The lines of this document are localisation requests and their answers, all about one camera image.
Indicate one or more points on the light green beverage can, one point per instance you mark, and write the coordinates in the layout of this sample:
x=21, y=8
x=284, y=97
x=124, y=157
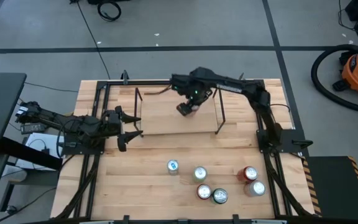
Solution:
x=200, y=173

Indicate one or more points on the white box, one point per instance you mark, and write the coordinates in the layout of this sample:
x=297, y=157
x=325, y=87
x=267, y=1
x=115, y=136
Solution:
x=51, y=138

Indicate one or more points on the black power adapter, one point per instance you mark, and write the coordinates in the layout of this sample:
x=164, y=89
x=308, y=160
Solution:
x=33, y=128

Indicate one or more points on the black frame clamp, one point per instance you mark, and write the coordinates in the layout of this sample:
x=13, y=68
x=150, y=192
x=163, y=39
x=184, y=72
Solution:
x=241, y=76
x=235, y=219
x=126, y=219
x=125, y=77

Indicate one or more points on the dark green beverage can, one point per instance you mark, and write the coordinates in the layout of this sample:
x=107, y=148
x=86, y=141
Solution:
x=219, y=195

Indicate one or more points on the wooden shelf black metal frame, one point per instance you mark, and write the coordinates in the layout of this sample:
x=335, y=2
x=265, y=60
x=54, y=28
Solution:
x=172, y=121

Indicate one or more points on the black platform hazard stripes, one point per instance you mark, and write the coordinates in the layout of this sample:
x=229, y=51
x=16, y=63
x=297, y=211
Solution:
x=334, y=186

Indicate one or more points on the red can black label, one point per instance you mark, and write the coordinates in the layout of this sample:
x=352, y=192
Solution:
x=204, y=191

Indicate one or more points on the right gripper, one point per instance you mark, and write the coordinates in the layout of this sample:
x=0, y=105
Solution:
x=202, y=95

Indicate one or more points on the red can white print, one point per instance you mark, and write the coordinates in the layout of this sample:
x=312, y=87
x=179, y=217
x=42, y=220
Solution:
x=249, y=173

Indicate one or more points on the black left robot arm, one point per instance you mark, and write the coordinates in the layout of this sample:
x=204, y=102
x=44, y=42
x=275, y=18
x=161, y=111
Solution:
x=73, y=123

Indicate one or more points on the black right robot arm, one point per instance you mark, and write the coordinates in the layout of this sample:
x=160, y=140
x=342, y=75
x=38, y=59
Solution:
x=253, y=90

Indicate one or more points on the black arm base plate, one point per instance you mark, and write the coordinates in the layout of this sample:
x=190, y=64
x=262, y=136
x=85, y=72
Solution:
x=70, y=151
x=291, y=137

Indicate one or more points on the white pink beverage can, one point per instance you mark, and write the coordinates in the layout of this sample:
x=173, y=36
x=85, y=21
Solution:
x=256, y=188

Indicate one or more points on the black diagonal beam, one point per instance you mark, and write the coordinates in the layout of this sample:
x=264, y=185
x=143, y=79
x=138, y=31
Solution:
x=26, y=152

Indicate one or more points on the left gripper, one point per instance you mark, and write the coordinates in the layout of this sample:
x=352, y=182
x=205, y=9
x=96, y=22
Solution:
x=112, y=129

